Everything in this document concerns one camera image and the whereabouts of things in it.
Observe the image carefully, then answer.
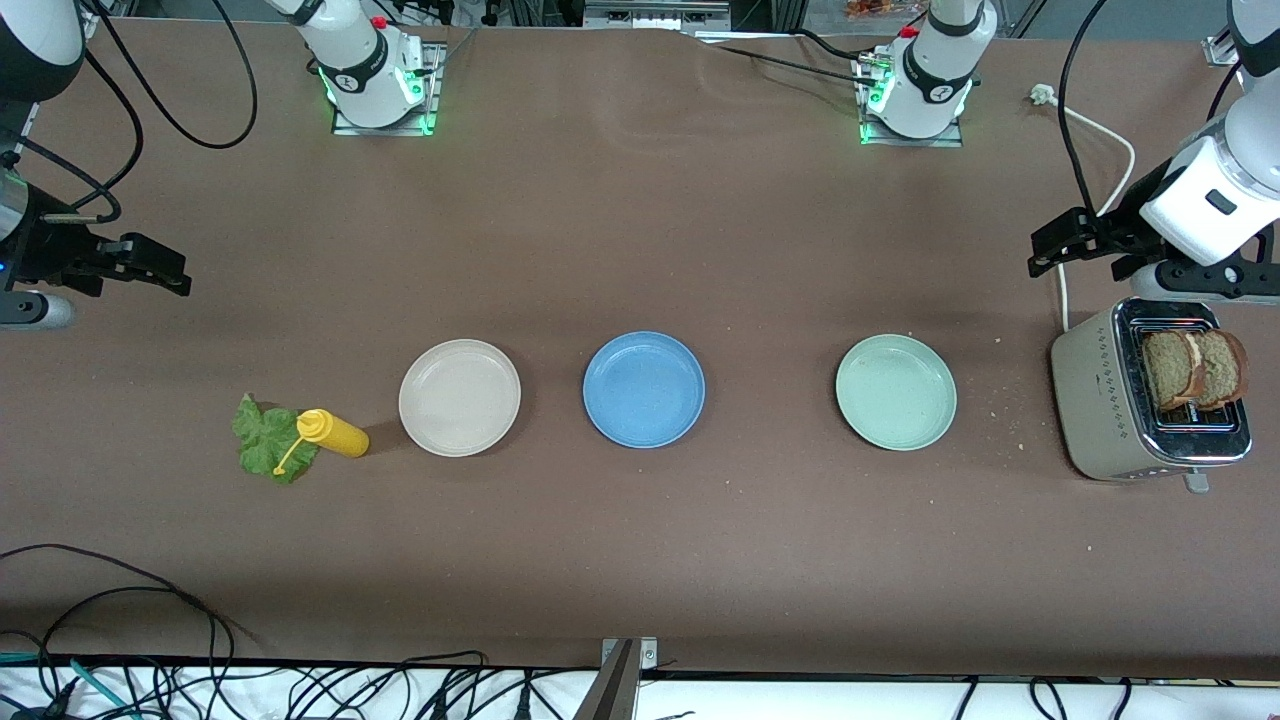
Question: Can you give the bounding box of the brown bread slice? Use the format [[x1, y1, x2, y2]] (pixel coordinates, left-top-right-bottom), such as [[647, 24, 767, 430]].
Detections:
[[1142, 330, 1201, 413], [1190, 328, 1249, 409]]

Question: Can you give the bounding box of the green lettuce leaf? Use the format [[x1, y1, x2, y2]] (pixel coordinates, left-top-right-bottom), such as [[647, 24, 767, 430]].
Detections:
[[232, 393, 321, 485]]

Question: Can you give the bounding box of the yellow mustard squeeze bottle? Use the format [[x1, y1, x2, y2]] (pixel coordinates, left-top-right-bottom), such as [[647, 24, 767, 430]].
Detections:
[[273, 408, 371, 477]]

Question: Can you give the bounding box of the pale green round plate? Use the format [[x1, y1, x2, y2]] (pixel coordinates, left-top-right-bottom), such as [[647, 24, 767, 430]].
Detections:
[[835, 334, 958, 452]]

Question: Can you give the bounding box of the beige round plate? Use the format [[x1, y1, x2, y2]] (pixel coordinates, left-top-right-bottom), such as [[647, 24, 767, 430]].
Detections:
[[398, 339, 522, 458]]

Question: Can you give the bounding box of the blue round plate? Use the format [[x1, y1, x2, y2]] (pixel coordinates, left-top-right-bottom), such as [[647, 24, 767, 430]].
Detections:
[[583, 331, 707, 449]]

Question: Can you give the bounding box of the silver two-slot toaster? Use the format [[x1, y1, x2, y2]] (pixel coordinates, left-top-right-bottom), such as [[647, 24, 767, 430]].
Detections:
[[1050, 296, 1254, 494]]

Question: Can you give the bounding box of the grey power strip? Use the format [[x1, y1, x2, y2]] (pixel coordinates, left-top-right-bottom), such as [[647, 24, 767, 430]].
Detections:
[[583, 0, 731, 29]]

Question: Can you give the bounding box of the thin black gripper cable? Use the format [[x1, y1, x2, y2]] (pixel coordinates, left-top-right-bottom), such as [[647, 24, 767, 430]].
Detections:
[[5, 50, 149, 225]]

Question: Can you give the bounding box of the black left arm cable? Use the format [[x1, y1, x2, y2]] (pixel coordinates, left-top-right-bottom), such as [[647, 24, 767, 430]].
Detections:
[[1058, 0, 1113, 216]]

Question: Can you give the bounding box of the white toaster power cable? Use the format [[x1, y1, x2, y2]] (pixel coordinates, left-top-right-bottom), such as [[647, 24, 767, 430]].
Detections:
[[1030, 84, 1138, 333]]

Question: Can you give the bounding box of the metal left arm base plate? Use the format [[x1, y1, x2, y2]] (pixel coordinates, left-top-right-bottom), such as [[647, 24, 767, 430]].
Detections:
[[858, 50, 966, 148]]

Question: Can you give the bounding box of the black right arm loop cable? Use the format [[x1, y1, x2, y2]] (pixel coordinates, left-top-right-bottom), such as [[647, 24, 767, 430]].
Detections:
[[88, 0, 259, 151]]

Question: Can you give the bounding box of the long black table cable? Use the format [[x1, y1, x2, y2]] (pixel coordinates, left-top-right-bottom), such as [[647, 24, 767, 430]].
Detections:
[[0, 545, 241, 666]]

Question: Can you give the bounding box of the black base cable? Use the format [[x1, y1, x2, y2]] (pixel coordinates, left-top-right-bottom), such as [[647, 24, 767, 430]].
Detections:
[[715, 42, 881, 89]]

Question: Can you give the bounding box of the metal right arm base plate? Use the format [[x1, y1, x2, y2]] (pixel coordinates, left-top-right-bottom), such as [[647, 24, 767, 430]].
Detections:
[[332, 42, 444, 136]]

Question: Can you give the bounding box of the teal cable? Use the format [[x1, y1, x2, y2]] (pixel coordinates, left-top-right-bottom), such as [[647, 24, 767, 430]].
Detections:
[[0, 650, 136, 720]]

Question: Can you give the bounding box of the metal table edge bracket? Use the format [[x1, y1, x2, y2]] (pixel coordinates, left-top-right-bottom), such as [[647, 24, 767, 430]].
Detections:
[[573, 637, 661, 720]]

